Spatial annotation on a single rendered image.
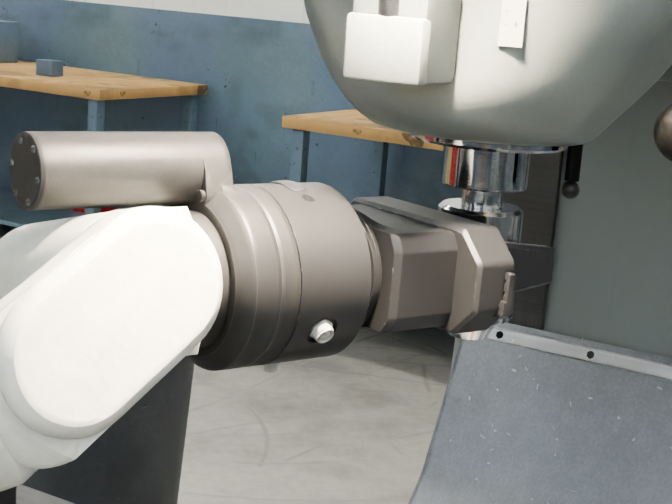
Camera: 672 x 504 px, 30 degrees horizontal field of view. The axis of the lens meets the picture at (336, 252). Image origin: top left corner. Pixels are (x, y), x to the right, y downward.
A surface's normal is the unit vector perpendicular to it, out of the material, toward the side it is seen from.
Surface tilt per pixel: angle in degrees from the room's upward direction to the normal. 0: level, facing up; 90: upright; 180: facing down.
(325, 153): 90
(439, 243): 64
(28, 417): 108
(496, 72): 99
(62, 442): 75
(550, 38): 104
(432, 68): 90
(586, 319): 90
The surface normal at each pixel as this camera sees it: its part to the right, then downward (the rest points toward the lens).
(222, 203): -0.35, -0.54
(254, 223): 0.48, -0.54
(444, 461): -0.37, -0.31
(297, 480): 0.07, -0.98
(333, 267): 0.60, -0.04
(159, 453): 0.79, 0.25
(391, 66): -0.51, 0.15
